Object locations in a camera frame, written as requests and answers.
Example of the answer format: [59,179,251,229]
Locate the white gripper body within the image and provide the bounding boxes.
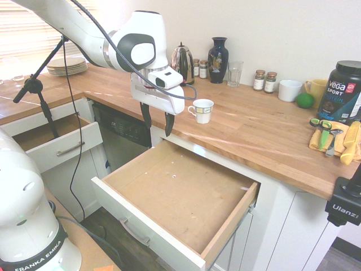
[130,72,186,115]

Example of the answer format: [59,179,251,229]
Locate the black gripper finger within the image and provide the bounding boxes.
[140,102,152,128]
[165,111,175,137]

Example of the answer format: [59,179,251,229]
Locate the white mug with patterned band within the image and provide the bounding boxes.
[187,99,214,124]

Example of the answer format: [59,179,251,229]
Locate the large open wooden drawer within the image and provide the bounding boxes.
[91,139,262,268]

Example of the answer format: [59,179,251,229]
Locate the small open wooden drawer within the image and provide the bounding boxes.
[11,112,104,173]

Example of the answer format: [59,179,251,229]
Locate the yellow mug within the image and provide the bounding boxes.
[303,78,329,110]

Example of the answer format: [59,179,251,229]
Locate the stainless steel dishwasher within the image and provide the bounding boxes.
[92,101,153,173]

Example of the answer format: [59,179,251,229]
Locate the stainless steel kettle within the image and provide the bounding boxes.
[170,42,195,85]

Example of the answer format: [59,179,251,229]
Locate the dark blue painted vase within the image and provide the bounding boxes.
[208,37,228,84]

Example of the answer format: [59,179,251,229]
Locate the clear drinking glass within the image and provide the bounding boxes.
[227,60,244,88]

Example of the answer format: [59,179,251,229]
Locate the stack of beige plates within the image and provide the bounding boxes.
[46,57,89,76]

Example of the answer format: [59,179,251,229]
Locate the brown lid spice jar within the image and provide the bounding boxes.
[253,69,266,91]
[264,71,278,94]

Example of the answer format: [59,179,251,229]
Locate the plain white cup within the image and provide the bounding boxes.
[278,80,303,102]

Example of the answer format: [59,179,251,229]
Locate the green ball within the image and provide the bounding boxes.
[295,92,315,109]

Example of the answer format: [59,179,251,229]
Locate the yellow cloth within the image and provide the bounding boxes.
[309,121,361,163]

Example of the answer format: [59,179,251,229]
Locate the white window blinds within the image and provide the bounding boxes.
[0,0,99,63]

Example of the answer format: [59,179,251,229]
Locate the white cabinet door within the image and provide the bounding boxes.
[265,189,339,271]

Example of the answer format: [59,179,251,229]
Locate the black Vega protein tub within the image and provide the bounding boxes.
[316,60,361,124]

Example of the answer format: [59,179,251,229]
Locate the yellow sheathed knife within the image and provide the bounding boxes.
[340,121,361,166]

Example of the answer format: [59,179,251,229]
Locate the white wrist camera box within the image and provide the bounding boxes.
[148,67,183,90]

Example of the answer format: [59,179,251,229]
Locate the grey braided robot cable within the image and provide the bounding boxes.
[70,0,198,100]

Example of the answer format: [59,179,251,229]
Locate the thin black camera cable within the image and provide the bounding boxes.
[60,36,87,222]

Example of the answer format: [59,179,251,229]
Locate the black boom camera stand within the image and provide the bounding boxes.
[12,35,71,139]

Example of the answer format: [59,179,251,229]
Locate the dark cable at robot base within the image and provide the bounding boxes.
[47,199,122,271]

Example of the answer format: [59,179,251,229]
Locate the green handled scissors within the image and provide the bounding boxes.
[309,117,333,150]

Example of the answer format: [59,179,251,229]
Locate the black Ulanzi camera mount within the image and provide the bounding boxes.
[324,158,361,227]

